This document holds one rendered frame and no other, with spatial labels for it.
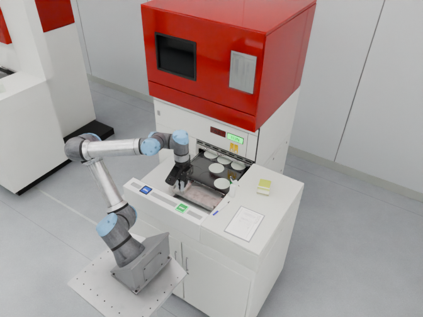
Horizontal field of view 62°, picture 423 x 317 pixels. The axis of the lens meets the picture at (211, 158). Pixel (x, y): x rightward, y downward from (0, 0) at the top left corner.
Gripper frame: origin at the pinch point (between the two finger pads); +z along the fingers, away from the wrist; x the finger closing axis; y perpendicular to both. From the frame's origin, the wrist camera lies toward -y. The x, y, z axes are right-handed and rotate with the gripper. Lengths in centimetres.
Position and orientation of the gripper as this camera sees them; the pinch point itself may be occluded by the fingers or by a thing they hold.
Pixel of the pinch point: (180, 190)
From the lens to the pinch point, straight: 186.5
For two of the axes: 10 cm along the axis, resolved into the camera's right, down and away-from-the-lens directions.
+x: -8.4, -3.5, 4.1
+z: -0.2, 7.8, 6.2
